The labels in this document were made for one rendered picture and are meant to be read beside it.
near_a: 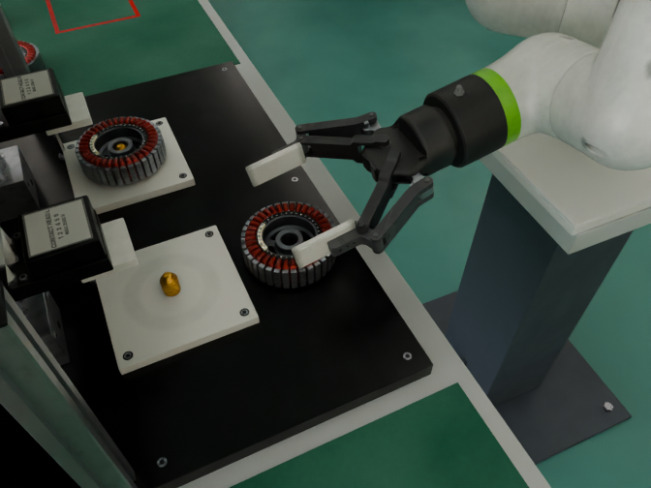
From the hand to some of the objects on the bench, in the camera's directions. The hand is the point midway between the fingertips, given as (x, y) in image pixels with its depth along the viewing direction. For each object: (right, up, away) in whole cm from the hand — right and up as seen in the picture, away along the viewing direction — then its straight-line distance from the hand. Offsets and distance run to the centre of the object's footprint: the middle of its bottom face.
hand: (280, 211), depth 63 cm
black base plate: (-19, -3, +10) cm, 22 cm away
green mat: (-66, +34, +43) cm, 85 cm away
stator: (+1, -5, +6) cm, 8 cm away
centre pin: (-12, -9, +1) cm, 15 cm away
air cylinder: (-36, +2, +12) cm, 38 cm away
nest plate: (-22, +7, +16) cm, 29 cm away
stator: (-22, +8, +16) cm, 28 cm away
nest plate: (-12, -10, +2) cm, 16 cm away
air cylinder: (-25, -14, -2) cm, 29 cm away
